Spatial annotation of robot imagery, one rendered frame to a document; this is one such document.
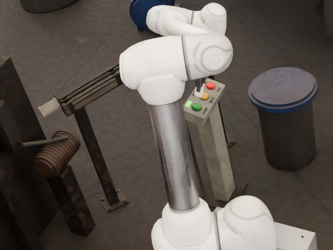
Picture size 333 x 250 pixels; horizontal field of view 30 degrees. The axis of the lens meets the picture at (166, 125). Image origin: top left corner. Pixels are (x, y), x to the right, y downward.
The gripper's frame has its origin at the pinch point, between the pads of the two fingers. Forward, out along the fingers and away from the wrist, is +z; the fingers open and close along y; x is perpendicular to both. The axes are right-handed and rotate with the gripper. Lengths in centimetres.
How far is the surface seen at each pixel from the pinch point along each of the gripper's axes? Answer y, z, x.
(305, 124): -36, 30, 43
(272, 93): -35.4, 19.3, 24.4
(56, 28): -140, 136, -162
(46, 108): 24, 23, -59
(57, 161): 35, 39, -46
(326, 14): -132, 35, 28
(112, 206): 16, 84, -28
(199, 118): 4.8, 10.9, 3.9
